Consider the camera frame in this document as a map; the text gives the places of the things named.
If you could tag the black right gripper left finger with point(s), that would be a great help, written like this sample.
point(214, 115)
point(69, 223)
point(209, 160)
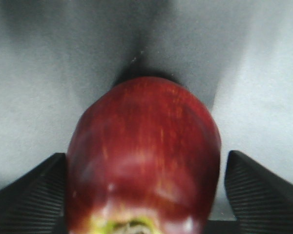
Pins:
point(33, 204)

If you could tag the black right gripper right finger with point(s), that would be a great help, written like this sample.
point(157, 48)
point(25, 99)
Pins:
point(262, 202)

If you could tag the red apple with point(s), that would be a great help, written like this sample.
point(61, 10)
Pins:
point(144, 158)

